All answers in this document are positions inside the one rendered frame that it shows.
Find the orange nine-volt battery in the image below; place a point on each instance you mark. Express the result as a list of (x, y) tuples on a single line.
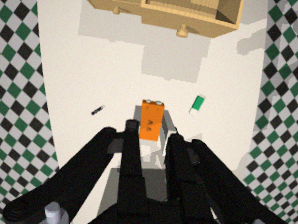
[(151, 118)]

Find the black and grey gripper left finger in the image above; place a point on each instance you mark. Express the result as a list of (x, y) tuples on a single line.
[(59, 199)]

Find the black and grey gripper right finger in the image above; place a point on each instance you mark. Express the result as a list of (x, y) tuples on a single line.
[(228, 197)]

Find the small green block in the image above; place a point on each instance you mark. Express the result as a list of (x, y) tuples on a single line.
[(196, 105)]

